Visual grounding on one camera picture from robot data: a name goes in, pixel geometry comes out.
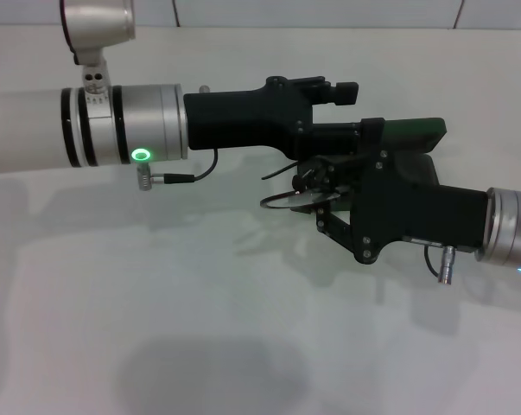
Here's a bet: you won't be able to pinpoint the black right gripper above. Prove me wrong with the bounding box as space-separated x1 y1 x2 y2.
292 149 490 265

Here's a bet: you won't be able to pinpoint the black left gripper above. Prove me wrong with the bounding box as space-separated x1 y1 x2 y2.
182 75 386 162

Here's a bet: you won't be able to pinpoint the green glasses case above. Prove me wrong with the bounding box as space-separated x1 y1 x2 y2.
383 116 448 204

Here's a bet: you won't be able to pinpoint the black right arm cable with plug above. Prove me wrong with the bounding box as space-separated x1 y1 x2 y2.
423 244 456 285

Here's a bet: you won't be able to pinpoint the black arm cable with plug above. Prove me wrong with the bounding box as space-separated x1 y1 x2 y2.
135 149 218 190
423 244 456 285

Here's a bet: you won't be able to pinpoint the black thin-frame glasses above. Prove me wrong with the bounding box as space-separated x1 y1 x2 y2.
259 157 356 213

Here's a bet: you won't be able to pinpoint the black left arm cable with plug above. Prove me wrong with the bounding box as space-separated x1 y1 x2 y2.
135 149 218 190

